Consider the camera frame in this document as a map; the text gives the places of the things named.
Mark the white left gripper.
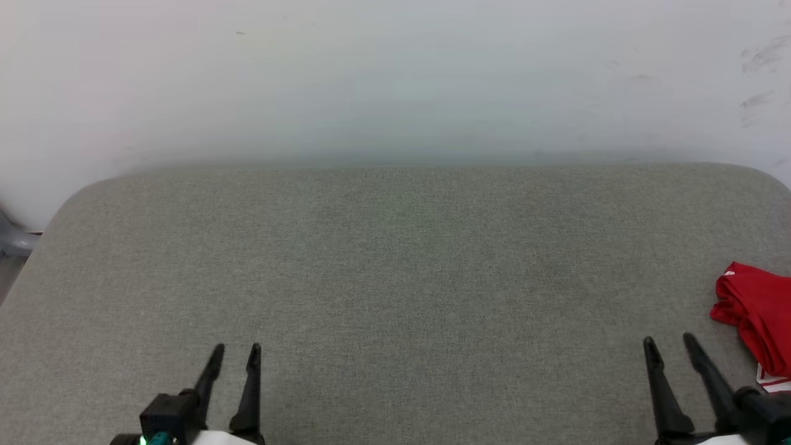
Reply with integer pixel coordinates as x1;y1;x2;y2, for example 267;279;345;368
185;344;266;445

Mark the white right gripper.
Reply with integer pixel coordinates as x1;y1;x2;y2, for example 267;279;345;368
643;333;751;445

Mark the red and white garment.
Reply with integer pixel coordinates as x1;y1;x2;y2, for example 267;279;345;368
709;262;791;394

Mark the grey fabric sofa cushion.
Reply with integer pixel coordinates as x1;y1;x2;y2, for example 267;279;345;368
0;162;791;445

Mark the grey furniture piece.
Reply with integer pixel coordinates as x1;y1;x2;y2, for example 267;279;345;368
0;207;43;259

